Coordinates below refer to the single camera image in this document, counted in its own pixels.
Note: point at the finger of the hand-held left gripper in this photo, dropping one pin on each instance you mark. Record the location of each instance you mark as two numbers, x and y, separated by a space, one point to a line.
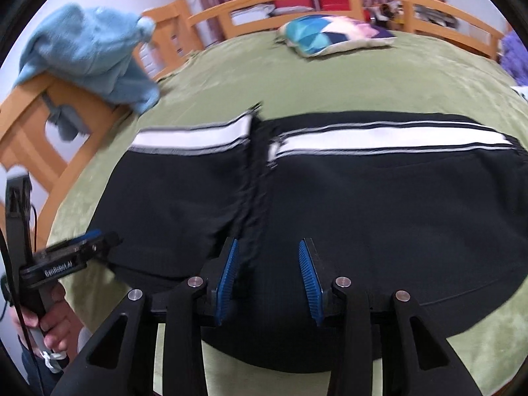
88 236
103 247

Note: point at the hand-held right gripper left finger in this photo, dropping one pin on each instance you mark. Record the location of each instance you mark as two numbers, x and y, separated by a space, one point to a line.
227 284

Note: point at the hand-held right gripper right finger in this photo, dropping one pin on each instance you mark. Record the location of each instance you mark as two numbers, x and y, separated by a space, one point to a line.
311 284

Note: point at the black jacket white stripes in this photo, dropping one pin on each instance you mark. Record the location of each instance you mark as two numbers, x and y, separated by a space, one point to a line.
371 214

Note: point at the person's left hand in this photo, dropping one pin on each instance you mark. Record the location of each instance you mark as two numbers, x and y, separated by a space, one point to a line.
62 326

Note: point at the person's leg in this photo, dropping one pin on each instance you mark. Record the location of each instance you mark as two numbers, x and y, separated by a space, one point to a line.
35 375

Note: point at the light blue fleece blanket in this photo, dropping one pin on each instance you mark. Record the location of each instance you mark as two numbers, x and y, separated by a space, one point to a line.
90 57

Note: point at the green bed blanket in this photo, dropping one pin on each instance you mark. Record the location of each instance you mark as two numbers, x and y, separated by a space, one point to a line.
330 82

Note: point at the colourful geometric pillow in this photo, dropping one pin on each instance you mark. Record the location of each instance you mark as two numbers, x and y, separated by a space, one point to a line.
321 33

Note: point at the white flower-print pillow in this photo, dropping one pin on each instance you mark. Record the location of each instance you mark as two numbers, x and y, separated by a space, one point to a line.
522 93

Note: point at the purple plush toy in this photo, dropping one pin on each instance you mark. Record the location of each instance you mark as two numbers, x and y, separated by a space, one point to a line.
515 49

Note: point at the wooden bed frame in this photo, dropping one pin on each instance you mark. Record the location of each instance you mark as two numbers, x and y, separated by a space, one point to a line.
24 132

